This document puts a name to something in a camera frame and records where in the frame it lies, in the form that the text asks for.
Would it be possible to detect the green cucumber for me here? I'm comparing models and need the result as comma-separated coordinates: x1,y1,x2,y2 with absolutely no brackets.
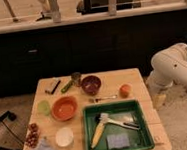
60,80,73,94

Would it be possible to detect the light green cup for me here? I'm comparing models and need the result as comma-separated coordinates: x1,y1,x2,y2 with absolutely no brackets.
37,100,51,116

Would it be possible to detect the white paper cup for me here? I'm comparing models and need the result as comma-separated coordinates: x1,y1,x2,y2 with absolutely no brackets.
55,127,74,147

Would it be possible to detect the dark metal can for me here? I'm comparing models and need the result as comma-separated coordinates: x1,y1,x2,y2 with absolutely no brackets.
71,72,82,87

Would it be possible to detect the orange apple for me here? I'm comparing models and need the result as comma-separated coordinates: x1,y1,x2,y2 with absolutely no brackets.
119,84,131,98

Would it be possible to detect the blue sponge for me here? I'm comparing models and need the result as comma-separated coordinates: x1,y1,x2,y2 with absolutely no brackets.
107,133,130,149

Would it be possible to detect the white dish brush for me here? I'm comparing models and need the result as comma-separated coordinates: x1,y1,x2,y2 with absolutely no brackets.
99,113,140,130

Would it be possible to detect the orange bowl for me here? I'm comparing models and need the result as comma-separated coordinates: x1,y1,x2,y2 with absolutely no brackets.
51,96,78,121

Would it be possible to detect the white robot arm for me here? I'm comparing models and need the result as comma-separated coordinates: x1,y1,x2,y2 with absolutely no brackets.
146,43,187,109

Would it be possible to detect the bunch of red grapes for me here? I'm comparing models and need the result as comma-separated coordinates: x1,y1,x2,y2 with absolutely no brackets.
25,123,39,148

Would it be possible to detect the wooden table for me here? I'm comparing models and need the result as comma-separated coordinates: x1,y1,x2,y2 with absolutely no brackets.
23,68,172,150

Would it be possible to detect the dark purple bowl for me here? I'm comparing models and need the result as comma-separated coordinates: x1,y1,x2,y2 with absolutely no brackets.
81,75,102,96

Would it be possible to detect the green plastic tray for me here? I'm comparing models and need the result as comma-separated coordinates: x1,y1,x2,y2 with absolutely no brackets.
83,100,155,150

